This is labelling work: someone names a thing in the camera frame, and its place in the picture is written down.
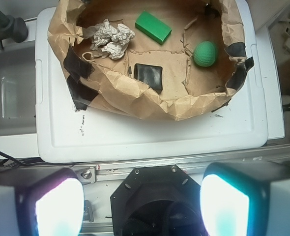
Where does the black octagonal mount plate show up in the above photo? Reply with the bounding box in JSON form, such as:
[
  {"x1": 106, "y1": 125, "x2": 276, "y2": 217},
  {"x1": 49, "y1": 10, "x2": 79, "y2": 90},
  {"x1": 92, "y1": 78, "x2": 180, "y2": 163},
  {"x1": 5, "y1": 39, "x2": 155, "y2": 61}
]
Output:
[{"x1": 110, "y1": 165, "x2": 208, "y2": 236}]

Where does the crumpled white paper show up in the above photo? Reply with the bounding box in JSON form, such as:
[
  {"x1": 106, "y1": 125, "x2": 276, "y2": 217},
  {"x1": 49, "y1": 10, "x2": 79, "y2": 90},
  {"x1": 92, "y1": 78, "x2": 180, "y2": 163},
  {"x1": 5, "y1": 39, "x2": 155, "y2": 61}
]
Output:
[{"x1": 83, "y1": 19, "x2": 135, "y2": 60}]

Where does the black square pad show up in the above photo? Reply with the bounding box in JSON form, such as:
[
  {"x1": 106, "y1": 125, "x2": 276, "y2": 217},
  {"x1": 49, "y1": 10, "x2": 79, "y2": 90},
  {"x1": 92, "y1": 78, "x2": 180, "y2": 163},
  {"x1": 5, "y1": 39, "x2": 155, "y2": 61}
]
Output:
[{"x1": 133, "y1": 63, "x2": 163, "y2": 94}]

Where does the brown paper bag tray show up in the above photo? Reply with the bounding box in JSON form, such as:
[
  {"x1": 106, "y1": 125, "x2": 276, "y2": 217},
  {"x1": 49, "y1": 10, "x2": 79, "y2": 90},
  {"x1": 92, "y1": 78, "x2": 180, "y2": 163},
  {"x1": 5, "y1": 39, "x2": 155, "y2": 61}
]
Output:
[{"x1": 48, "y1": 0, "x2": 254, "y2": 121}]

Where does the green rectangular block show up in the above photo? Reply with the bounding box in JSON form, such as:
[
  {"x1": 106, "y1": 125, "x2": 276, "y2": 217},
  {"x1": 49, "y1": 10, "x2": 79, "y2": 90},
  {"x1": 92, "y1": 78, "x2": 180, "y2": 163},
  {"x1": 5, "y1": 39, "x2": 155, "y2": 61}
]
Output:
[{"x1": 135, "y1": 11, "x2": 172, "y2": 45}]

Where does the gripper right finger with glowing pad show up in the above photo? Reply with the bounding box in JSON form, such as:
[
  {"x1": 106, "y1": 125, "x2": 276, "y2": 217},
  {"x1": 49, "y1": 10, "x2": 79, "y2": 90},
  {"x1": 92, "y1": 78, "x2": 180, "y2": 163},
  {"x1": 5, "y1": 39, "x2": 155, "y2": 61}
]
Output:
[{"x1": 200, "y1": 161, "x2": 290, "y2": 236}]

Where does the clear plastic container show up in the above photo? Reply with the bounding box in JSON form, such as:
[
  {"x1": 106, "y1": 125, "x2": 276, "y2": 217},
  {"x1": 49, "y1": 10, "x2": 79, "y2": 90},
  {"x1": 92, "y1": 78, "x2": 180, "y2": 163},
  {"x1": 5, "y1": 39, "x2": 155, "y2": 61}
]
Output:
[{"x1": 0, "y1": 41, "x2": 36, "y2": 136}]

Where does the green dimpled ball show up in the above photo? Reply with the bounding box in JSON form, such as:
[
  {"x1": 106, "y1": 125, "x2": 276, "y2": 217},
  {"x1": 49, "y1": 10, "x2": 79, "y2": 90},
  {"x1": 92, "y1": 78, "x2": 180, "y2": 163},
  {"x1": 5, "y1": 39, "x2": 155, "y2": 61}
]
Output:
[{"x1": 193, "y1": 41, "x2": 218, "y2": 67}]

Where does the white plastic bin lid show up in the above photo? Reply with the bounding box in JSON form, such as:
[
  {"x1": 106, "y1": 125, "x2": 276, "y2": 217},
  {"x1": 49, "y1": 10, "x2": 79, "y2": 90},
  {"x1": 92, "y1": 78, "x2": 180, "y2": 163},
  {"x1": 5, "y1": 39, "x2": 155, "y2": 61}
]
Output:
[{"x1": 35, "y1": 0, "x2": 268, "y2": 163}]

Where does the black cable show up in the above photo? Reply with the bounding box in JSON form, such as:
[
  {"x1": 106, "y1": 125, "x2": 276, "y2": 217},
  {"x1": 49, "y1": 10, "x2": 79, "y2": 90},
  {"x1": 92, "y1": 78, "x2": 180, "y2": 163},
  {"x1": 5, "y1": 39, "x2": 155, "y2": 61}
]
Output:
[{"x1": 0, "y1": 145, "x2": 73, "y2": 169}]

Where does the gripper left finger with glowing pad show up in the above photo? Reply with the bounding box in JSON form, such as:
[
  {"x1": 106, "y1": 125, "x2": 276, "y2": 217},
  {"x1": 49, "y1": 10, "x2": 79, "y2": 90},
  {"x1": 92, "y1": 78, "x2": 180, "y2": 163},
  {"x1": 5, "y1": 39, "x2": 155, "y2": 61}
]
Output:
[{"x1": 0, "y1": 167, "x2": 85, "y2": 236}]

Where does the aluminium extrusion rail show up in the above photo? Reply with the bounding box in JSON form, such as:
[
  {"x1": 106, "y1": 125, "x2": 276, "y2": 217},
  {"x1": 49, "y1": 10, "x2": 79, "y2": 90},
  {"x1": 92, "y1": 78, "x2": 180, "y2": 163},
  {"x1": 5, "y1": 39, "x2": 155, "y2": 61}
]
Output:
[{"x1": 72, "y1": 144, "x2": 290, "y2": 184}]

